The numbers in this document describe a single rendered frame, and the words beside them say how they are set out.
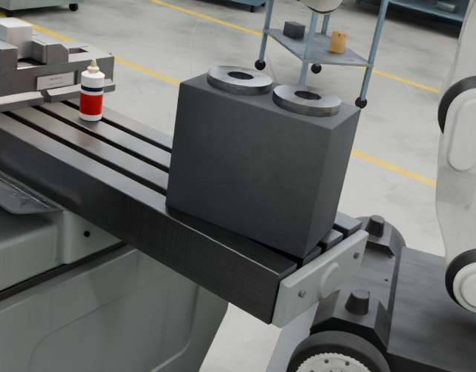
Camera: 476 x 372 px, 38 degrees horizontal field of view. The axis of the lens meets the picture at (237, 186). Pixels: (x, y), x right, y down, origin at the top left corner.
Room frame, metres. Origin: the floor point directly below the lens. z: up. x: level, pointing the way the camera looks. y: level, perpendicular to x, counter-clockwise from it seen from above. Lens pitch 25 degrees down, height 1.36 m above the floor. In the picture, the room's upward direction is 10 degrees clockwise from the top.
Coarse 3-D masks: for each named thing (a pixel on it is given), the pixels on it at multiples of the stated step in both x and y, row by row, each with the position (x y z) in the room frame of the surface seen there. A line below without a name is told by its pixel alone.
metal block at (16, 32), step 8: (0, 24) 1.21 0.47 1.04; (8, 24) 1.21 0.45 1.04; (16, 24) 1.22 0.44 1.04; (24, 24) 1.23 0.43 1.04; (0, 32) 1.21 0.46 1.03; (8, 32) 1.19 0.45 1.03; (16, 32) 1.21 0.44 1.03; (24, 32) 1.22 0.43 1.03; (8, 40) 1.19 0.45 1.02; (16, 40) 1.21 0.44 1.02; (24, 40) 1.22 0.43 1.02; (24, 48) 1.22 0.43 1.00; (24, 56) 1.22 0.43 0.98
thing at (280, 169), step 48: (192, 96) 0.87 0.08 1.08; (240, 96) 0.86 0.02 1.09; (288, 96) 0.86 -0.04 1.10; (336, 96) 0.89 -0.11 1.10; (192, 144) 0.87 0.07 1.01; (240, 144) 0.84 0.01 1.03; (288, 144) 0.82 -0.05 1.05; (336, 144) 0.82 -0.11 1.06; (192, 192) 0.87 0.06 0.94; (240, 192) 0.84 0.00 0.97; (288, 192) 0.81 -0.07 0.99; (336, 192) 0.87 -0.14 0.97; (288, 240) 0.81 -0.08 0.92
